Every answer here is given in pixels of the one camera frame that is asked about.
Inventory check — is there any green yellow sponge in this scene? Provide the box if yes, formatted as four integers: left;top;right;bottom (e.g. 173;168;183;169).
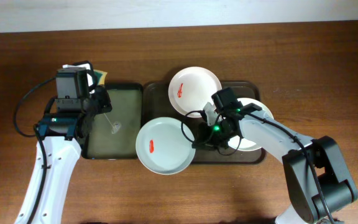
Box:
94;70;108;85

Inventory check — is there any white pink plate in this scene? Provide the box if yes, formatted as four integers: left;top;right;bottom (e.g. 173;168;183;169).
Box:
168;67;222;115

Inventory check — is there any light blue plate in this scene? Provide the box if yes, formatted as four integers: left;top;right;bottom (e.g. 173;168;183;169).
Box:
135;117;196;175

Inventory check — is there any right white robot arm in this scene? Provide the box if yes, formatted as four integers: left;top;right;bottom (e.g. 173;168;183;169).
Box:
194;102;358;223

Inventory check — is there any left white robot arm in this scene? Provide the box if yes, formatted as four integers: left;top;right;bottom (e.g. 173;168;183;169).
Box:
15;85;112;223

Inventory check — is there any black water tray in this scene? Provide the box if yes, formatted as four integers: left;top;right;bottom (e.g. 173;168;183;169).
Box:
81;83;143;160

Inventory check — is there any brown serving tray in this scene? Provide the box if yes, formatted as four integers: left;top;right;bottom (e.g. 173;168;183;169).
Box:
142;81;267;165

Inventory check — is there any white cream plate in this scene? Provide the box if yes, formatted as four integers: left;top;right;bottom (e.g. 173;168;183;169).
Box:
227;97;274;152

